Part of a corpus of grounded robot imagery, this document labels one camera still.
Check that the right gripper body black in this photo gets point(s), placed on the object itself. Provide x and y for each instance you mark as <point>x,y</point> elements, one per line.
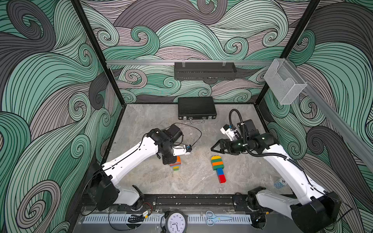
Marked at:
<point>233,147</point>

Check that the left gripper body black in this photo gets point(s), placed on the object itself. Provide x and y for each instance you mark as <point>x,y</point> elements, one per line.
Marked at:
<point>167,156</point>

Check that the orange lego brick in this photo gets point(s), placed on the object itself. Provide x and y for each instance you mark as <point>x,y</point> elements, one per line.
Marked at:
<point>217,163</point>

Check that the yellow half-round lego brick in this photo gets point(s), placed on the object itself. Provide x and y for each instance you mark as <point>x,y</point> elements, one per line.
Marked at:
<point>215,158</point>

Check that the green long lego brick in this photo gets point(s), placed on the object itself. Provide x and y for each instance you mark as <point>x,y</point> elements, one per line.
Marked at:
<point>218,167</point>
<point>216,161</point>

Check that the blue square lego brick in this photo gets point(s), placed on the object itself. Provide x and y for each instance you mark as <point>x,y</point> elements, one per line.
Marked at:
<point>219,171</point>

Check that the red square lego brick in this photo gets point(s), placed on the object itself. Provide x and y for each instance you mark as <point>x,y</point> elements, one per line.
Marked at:
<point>222,178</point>

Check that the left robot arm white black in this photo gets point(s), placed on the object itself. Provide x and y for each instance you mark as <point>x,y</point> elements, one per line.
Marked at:
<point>102,189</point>

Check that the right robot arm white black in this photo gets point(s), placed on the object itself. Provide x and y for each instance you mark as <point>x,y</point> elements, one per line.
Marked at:
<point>312,208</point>

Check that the black hard case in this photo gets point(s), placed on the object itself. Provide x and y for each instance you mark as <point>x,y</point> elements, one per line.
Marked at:
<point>196,108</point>

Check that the white analog clock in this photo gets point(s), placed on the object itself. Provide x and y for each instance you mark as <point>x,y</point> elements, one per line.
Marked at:
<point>175,222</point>

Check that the light blue scissors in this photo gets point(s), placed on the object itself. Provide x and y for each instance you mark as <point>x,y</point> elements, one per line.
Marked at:
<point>212,218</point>

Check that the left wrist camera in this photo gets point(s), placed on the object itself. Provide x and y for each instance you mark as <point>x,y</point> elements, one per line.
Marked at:
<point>182,150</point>

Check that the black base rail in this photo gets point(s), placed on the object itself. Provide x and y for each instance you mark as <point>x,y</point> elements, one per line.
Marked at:
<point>237,202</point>

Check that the clear plastic wall holder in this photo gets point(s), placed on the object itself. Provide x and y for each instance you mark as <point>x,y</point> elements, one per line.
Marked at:
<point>285,81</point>

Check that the black wall shelf tray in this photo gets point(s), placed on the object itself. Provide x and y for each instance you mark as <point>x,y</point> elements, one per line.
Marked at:
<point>204,71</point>

